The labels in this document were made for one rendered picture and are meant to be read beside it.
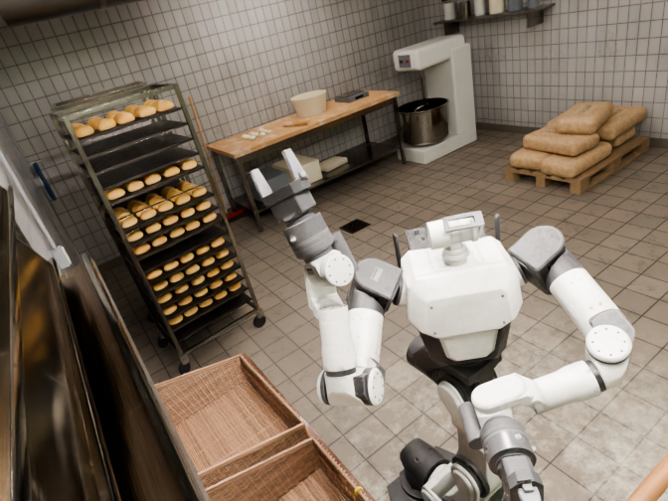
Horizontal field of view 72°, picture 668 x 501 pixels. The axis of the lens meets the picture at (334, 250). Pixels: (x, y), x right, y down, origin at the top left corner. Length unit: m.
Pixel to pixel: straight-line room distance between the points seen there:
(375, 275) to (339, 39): 5.35
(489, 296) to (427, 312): 0.14
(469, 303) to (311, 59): 5.19
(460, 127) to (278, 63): 2.39
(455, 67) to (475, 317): 5.11
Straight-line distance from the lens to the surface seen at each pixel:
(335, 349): 0.96
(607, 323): 1.09
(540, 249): 1.18
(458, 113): 6.18
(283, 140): 4.98
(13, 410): 0.55
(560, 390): 1.05
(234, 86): 5.61
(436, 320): 1.13
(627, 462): 2.54
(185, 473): 0.79
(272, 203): 0.96
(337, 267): 0.92
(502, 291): 1.12
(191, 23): 5.49
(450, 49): 6.04
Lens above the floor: 2.00
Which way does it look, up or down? 28 degrees down
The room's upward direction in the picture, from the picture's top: 14 degrees counter-clockwise
